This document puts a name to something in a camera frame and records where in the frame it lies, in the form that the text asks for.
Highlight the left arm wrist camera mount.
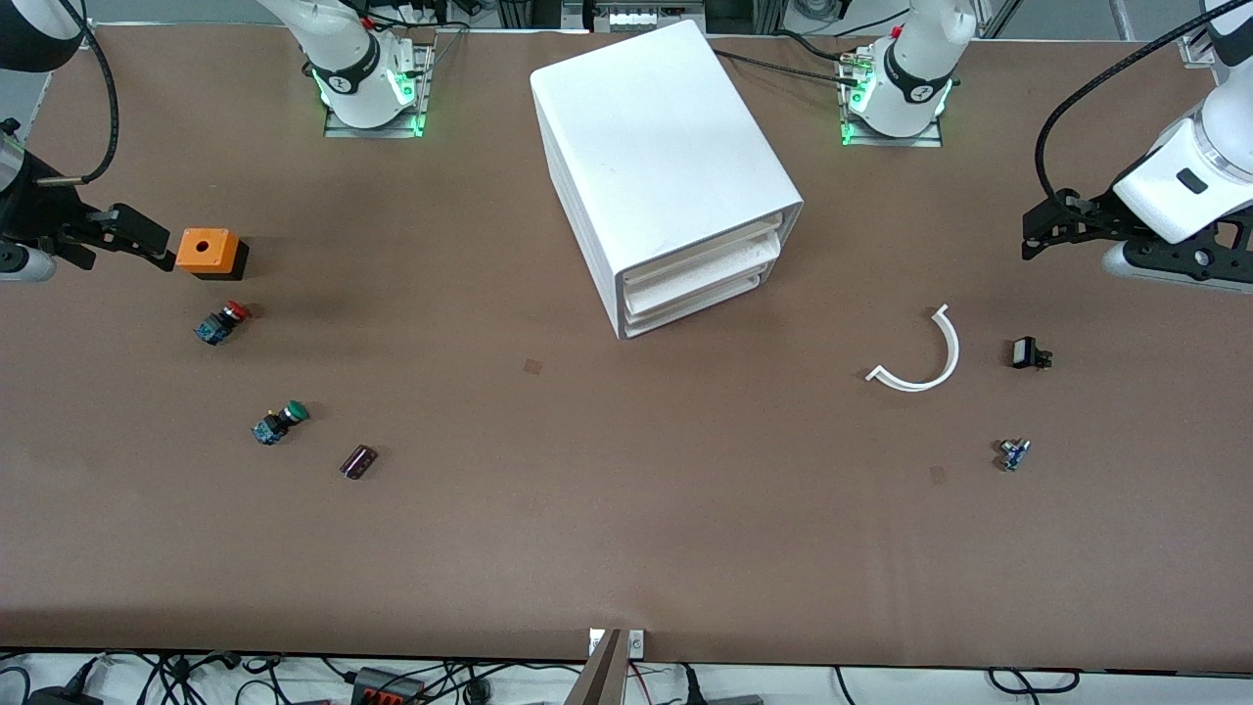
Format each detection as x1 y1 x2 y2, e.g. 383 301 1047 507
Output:
1101 217 1253 295

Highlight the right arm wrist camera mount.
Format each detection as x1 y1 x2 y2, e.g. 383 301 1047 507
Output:
0 240 58 285

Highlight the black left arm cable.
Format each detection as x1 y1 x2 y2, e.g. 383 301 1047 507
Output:
1036 0 1253 199

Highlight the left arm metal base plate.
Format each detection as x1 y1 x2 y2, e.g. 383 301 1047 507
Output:
839 57 945 149

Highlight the white curved plastic strip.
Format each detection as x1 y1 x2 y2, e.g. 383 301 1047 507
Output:
866 304 961 393

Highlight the orange button box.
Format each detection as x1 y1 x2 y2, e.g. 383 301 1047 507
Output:
176 228 250 282

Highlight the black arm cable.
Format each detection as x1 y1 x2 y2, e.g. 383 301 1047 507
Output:
1036 0 1253 199
37 0 120 187

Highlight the wooden beam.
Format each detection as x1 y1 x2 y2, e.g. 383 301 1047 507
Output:
566 629 627 705

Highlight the grey terminal device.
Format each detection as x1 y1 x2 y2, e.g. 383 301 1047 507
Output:
563 0 708 35

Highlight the aluminium frame post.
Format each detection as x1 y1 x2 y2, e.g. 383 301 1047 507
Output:
1180 0 1253 68

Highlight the white drawer cabinet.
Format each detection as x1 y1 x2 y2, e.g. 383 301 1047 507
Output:
530 20 806 341

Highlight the red push button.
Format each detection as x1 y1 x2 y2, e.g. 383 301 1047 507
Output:
194 302 253 347

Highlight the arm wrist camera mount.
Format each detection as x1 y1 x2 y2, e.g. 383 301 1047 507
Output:
1101 217 1253 295
0 240 58 285

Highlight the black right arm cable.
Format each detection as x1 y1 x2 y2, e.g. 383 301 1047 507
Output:
37 0 120 187

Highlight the white plastic drawer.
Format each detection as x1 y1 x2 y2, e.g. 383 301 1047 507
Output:
625 211 786 290
626 253 781 314
626 276 766 334

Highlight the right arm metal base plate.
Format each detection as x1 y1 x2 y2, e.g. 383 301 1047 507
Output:
323 44 434 139

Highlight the black cable loop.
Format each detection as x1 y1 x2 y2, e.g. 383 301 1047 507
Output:
987 668 1081 696

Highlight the black cable to base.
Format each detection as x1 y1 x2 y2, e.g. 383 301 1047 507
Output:
713 47 867 87

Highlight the green push button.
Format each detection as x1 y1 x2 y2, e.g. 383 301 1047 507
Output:
253 399 310 447

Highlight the black orange power strip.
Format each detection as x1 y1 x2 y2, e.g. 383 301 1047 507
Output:
352 668 427 705

